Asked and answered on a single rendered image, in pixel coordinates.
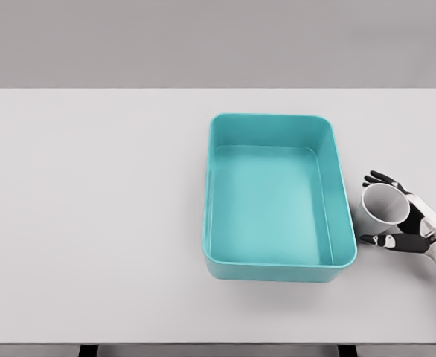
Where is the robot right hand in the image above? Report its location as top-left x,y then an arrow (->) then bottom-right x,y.
359,170 -> 436,257

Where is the white paper cup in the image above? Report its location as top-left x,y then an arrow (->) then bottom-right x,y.
357,182 -> 411,236

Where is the teal rectangular plastic basket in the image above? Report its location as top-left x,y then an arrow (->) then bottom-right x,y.
202,112 -> 359,283

